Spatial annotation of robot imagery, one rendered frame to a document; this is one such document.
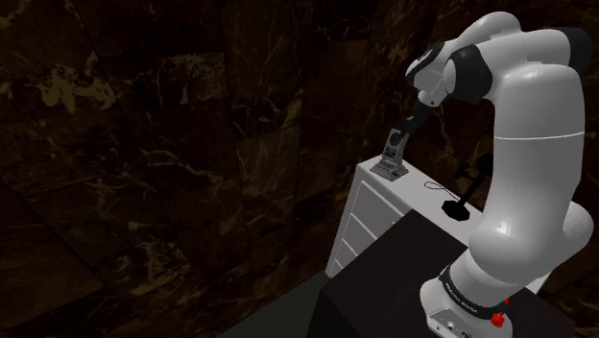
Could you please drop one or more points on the white chest of drawers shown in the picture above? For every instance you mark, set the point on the white chest of drawers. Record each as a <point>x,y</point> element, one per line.
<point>374,210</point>

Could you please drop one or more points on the black robot stand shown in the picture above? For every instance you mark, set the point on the black robot stand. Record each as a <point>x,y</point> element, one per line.
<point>397,271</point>

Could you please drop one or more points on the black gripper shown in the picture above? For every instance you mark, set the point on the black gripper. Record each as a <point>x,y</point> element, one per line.
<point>412,121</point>

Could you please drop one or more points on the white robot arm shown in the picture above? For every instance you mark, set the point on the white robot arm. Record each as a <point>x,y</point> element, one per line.
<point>538,178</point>

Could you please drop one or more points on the grey angled stand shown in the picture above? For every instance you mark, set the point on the grey angled stand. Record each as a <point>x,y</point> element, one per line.
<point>389,169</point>

